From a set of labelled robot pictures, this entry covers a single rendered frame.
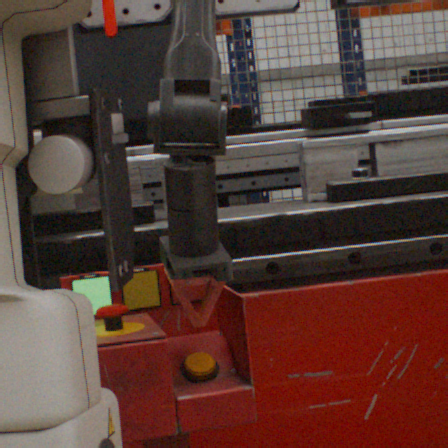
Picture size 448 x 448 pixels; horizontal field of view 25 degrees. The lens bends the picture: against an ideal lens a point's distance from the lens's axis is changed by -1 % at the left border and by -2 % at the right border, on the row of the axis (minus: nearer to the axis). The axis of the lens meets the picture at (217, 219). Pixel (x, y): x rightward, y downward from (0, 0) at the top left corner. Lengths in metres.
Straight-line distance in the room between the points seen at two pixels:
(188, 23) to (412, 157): 0.58
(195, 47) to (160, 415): 0.42
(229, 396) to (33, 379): 0.50
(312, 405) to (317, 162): 0.37
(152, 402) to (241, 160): 0.74
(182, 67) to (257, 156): 0.72
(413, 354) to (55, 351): 0.87
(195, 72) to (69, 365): 0.47
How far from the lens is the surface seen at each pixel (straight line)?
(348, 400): 1.50
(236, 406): 1.18
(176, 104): 1.09
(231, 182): 1.80
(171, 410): 1.16
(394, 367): 1.50
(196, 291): 1.30
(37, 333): 0.70
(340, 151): 1.56
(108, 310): 1.18
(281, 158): 1.81
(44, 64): 0.82
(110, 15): 1.50
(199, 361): 1.23
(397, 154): 1.59
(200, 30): 1.11
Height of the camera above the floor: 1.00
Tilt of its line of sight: 5 degrees down
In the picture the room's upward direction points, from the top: 6 degrees counter-clockwise
